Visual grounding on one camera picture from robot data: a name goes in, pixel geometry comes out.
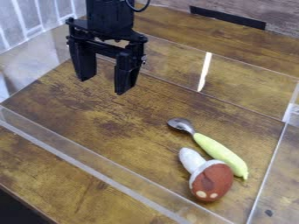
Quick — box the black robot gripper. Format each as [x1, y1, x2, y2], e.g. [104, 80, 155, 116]
[65, 0, 148, 95]

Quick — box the green handled metal spoon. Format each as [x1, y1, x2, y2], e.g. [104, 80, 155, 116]
[167, 117, 248, 180]

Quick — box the black strip on table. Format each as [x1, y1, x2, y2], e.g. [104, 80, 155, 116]
[189, 5, 267, 30]

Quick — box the red cap toy mushroom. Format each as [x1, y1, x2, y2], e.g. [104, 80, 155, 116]
[179, 148, 234, 202]

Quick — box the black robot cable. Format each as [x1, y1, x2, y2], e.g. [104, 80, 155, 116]
[124, 0, 152, 13]

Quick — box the clear acrylic enclosure wall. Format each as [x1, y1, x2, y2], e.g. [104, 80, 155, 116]
[0, 27, 299, 224]

